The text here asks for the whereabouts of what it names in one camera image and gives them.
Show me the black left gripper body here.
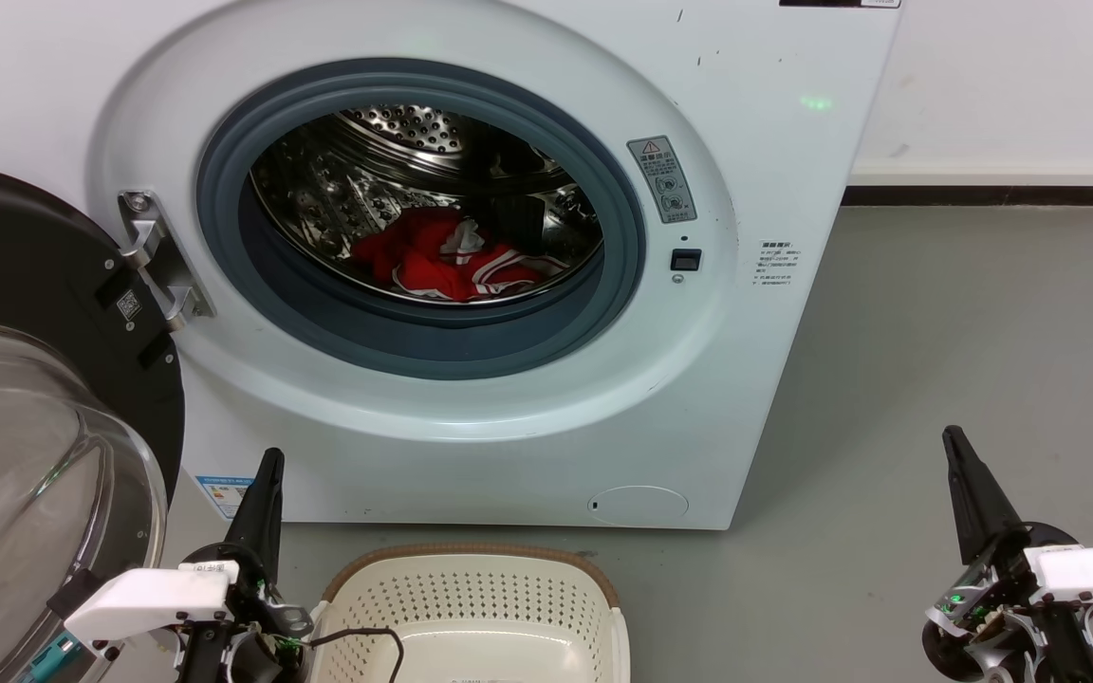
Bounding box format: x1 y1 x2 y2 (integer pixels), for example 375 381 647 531
176 555 313 683

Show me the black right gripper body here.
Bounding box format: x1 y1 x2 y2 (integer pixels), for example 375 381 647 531
921 524 1093 683

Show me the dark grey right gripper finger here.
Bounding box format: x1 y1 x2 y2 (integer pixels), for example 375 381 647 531
942 426 1028 566

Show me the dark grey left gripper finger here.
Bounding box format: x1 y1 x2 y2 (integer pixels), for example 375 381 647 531
224 449 286 584

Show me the red and white jersey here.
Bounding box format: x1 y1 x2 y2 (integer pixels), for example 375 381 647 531
351 207 571 305

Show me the cream perforated laundry basket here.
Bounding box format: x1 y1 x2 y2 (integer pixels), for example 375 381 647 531
307 543 631 683

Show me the stainless steel washing machine drum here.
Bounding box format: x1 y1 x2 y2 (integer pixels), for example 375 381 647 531
250 104 604 306

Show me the black washer door with glass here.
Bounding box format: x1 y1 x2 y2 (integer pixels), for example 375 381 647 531
0 159 187 683

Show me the blue and white energy label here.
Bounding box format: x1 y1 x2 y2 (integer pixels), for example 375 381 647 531
194 474 255 521

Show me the grey rubber door gasket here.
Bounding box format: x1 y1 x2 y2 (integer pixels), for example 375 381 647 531
195 57 647 380

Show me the white front-load washing machine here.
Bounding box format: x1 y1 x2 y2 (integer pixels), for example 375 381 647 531
0 0 903 530

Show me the silver metal door hinge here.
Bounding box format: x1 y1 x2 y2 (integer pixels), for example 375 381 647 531
118 190 217 331

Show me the black baseboard strip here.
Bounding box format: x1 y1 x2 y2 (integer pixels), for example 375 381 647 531
841 185 1093 208

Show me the small white text sticker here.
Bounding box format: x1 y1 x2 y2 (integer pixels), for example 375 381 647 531
759 240 802 287

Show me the round white filter cover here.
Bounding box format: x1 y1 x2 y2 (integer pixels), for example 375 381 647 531
587 485 690 526

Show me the grey warning sticker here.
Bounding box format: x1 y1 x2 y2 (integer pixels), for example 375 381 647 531
626 136 698 225

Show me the thin black cable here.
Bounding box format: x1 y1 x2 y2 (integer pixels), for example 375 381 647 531
305 626 407 683

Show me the teal cable connector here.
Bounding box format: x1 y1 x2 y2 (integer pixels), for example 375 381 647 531
20 636 84 683

